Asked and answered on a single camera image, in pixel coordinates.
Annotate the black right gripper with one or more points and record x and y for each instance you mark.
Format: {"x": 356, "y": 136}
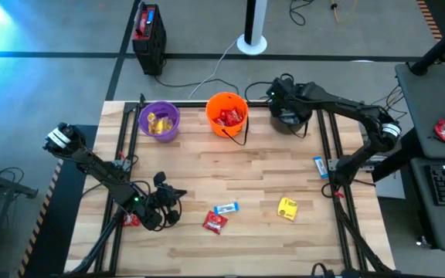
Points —
{"x": 290, "y": 101}

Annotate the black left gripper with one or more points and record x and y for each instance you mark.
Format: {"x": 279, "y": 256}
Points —
{"x": 164, "y": 197}

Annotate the white blue Hershey's bar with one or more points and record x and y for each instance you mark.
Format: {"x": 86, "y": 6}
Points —
{"x": 321, "y": 167}
{"x": 290, "y": 117}
{"x": 226, "y": 208}

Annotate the red Skittles packet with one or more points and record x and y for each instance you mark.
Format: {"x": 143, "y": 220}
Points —
{"x": 219, "y": 121}
{"x": 215, "y": 222}
{"x": 234, "y": 116}
{"x": 131, "y": 220}

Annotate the yellow Sour Patch Kids packet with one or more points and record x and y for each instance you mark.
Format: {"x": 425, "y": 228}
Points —
{"x": 287, "y": 208}
{"x": 165, "y": 125}
{"x": 153, "y": 121}

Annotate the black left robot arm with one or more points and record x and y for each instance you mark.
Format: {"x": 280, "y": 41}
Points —
{"x": 91, "y": 164}

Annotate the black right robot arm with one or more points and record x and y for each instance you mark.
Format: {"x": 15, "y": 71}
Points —
{"x": 346, "y": 106}

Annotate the black pumpkin face bucket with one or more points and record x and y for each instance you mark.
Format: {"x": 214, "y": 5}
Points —
{"x": 280, "y": 127}

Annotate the purple plastic bucket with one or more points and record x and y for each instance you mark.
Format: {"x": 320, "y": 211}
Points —
{"x": 168, "y": 135}

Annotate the orange pumpkin face bucket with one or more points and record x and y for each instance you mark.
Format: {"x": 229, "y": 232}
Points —
{"x": 222, "y": 100}

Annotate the white black tower stand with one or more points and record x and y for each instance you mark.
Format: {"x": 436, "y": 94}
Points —
{"x": 251, "y": 23}

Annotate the black case with red device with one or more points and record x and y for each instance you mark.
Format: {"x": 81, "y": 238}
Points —
{"x": 149, "y": 38}

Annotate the black monitor pole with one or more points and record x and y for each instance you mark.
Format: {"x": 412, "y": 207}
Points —
{"x": 439, "y": 48}

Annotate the grey keyboard desk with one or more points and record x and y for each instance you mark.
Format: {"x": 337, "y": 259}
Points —
{"x": 439, "y": 228}

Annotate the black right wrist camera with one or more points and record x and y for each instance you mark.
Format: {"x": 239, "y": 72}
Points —
{"x": 282, "y": 84}

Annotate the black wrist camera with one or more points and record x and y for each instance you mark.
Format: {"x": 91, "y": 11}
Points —
{"x": 282, "y": 84}
{"x": 160, "y": 178}

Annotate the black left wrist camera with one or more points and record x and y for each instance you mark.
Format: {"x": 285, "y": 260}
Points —
{"x": 160, "y": 178}

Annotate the black metal rig frame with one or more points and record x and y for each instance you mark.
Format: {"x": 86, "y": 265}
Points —
{"x": 191, "y": 104}

